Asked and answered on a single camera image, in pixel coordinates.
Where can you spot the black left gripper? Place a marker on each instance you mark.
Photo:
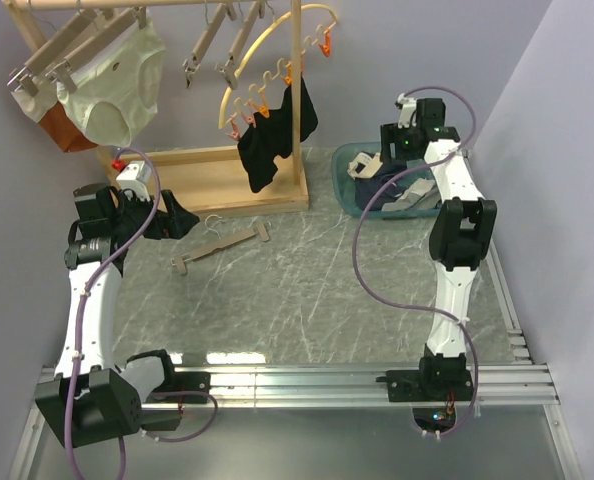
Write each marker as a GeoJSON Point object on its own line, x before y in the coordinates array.
{"type": "Point", "coordinates": [175, 222]}

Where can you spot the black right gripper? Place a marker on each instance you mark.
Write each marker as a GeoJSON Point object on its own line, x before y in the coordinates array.
{"type": "Point", "coordinates": [389, 134]}

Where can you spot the beige clip hanger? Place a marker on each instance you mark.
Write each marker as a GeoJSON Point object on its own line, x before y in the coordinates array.
{"type": "Point", "coordinates": [259, 230]}
{"type": "Point", "coordinates": [213, 23]}

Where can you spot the navy underwear cream waistband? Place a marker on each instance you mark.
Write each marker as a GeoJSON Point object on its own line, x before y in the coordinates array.
{"type": "Point", "coordinates": [369, 173]}

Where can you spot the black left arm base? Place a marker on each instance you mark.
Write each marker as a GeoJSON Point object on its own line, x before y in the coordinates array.
{"type": "Point", "coordinates": [187, 387]}

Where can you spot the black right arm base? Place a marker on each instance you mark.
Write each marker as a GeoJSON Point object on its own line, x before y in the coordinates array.
{"type": "Point", "coordinates": [416, 386]}

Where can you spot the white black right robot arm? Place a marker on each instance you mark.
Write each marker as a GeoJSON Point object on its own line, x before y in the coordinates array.
{"type": "Point", "coordinates": [458, 243]}

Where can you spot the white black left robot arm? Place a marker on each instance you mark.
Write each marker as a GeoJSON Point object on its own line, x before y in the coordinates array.
{"type": "Point", "coordinates": [95, 261]}

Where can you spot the grey and pink underwear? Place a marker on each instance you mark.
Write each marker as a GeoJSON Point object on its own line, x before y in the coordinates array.
{"type": "Point", "coordinates": [423, 194]}

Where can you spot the yellow curved clip hanger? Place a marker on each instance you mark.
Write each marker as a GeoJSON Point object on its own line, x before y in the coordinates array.
{"type": "Point", "coordinates": [287, 69]}

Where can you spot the orange cream hanging underwear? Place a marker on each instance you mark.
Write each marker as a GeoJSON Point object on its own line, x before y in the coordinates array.
{"type": "Point", "coordinates": [45, 110]}

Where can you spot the cream white hanging underwear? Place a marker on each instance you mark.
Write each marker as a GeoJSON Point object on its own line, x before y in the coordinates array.
{"type": "Point", "coordinates": [116, 92]}

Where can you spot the beige hanging clip hanger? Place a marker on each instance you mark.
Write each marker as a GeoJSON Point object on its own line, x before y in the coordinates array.
{"type": "Point", "coordinates": [213, 23]}

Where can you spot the beige hanger holding underwear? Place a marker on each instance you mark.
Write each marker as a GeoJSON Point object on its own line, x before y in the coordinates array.
{"type": "Point", "coordinates": [89, 49]}

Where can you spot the beige hanger far left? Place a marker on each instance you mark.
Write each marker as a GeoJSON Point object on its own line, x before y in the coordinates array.
{"type": "Point", "coordinates": [29, 77]}

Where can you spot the teal plastic basin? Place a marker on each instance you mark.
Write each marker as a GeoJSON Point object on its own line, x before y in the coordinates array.
{"type": "Point", "coordinates": [344, 187]}

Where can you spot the wooden rack base tray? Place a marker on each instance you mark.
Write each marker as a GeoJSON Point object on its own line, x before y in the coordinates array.
{"type": "Point", "coordinates": [213, 181]}

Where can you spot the wooden rack top bar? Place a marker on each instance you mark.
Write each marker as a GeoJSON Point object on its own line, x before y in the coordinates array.
{"type": "Point", "coordinates": [58, 5]}

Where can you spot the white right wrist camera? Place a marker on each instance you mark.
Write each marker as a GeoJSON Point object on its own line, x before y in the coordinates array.
{"type": "Point", "coordinates": [407, 107]}

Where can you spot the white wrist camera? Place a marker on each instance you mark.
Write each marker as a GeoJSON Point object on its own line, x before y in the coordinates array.
{"type": "Point", "coordinates": [407, 107]}
{"type": "Point", "coordinates": [132, 182]}

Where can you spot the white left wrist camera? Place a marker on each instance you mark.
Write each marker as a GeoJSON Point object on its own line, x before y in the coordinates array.
{"type": "Point", "coordinates": [132, 182]}

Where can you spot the wooden rack right post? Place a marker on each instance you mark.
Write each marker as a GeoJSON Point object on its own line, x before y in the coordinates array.
{"type": "Point", "coordinates": [296, 89]}

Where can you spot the aluminium mounting rail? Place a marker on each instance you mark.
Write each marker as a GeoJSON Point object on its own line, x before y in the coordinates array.
{"type": "Point", "coordinates": [317, 386]}

